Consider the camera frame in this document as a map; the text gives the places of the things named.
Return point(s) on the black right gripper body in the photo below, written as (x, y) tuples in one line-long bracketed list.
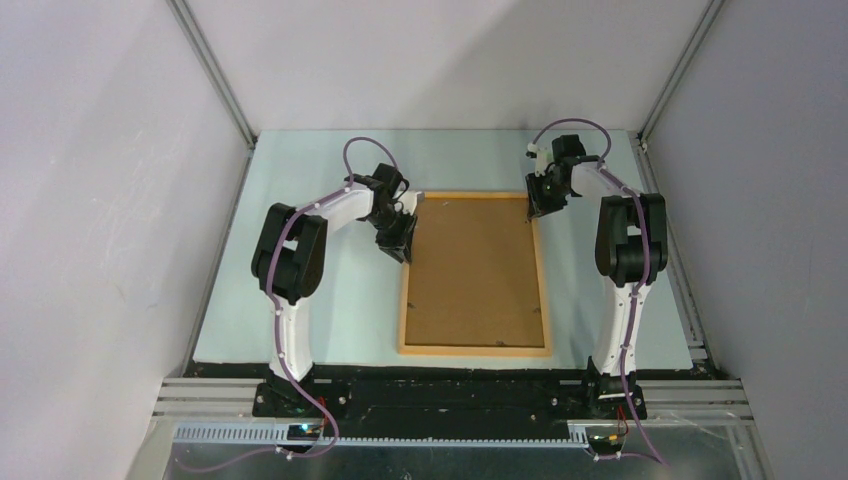
[(552, 192)]

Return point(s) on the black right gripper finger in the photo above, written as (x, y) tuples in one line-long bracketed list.
[(535, 194), (550, 206)]

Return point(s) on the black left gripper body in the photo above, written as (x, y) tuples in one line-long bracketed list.
[(392, 227)]

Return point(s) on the brown cardboard backing board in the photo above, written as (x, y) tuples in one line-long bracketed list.
[(474, 272)]

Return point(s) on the wooden picture frame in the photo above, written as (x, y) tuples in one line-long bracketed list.
[(474, 351)]

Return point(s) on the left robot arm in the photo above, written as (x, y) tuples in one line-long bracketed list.
[(289, 257)]

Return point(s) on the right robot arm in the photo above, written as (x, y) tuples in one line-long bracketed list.
[(631, 251)]

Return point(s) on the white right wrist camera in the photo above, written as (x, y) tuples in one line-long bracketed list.
[(541, 158)]

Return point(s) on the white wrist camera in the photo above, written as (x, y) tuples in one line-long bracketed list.
[(541, 158), (410, 200)]

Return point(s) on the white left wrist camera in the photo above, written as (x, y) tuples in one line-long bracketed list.
[(410, 200)]

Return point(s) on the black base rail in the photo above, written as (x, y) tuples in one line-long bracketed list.
[(442, 404)]

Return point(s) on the right aluminium corner post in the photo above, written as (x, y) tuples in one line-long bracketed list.
[(691, 48)]

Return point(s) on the aluminium corner post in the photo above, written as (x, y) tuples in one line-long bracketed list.
[(691, 48), (197, 40)]

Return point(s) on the left aluminium corner post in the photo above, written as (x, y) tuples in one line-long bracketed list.
[(197, 40)]

